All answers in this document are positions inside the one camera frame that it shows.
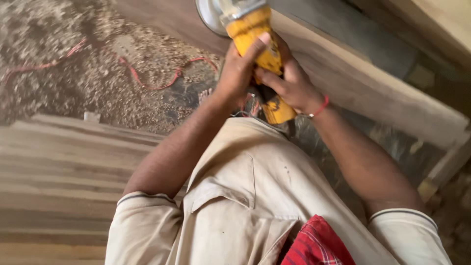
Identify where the person's left hand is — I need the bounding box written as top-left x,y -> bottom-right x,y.
214,32 -> 271,108

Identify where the person's right hand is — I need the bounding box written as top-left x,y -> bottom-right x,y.
255,34 -> 326,116

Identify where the yellow angle grinder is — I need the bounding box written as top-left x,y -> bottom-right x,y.
195,0 -> 298,126

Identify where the person's foot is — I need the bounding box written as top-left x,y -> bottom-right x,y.
198,88 -> 215,108

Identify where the large brown wooden board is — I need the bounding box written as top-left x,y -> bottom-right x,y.
116,0 -> 471,149

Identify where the beige work shirt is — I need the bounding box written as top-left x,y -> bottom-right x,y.
105,118 -> 453,265

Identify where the pale wooden beam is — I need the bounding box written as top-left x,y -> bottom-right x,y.
346,0 -> 471,74

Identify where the red checked cloth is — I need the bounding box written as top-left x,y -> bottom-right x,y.
280,215 -> 357,265

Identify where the stack of wooden planks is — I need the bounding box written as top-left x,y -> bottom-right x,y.
0,113 -> 189,265

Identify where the red thread bracelet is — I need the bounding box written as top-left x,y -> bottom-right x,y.
307,95 -> 330,119

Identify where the red power cable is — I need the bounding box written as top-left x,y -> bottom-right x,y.
2,38 -> 220,91

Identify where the wooden frame post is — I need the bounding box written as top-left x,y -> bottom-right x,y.
418,129 -> 471,204

